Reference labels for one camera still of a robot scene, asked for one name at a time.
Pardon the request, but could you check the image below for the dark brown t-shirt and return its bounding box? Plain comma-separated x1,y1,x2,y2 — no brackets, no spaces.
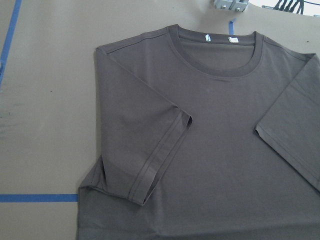
77,24,320,240

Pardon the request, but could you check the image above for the brown paper table cover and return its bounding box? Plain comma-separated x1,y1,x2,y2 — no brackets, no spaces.
0,0,320,240

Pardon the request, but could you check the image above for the grey metal clamp bracket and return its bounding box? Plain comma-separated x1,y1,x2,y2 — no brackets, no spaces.
213,0,249,12

